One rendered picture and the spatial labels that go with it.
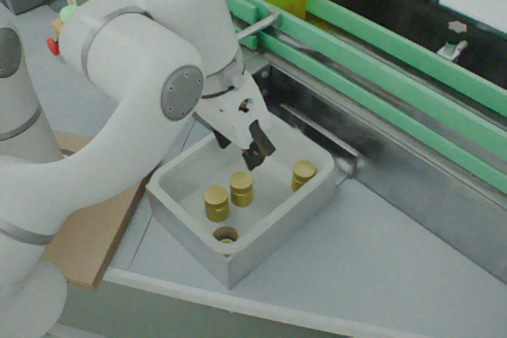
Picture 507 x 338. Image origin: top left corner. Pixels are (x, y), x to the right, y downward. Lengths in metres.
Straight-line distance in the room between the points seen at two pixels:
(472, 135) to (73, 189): 0.47
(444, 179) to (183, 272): 0.38
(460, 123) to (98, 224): 0.52
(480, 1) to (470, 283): 0.40
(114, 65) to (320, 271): 0.43
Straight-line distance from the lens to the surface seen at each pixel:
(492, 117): 0.71
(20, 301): 0.49
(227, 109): 0.51
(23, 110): 0.66
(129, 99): 0.36
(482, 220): 0.69
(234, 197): 0.71
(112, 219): 0.73
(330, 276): 0.69
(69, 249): 0.73
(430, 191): 0.71
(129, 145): 0.37
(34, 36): 1.20
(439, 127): 0.66
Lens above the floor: 1.36
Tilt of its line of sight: 47 degrees down
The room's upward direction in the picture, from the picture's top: straight up
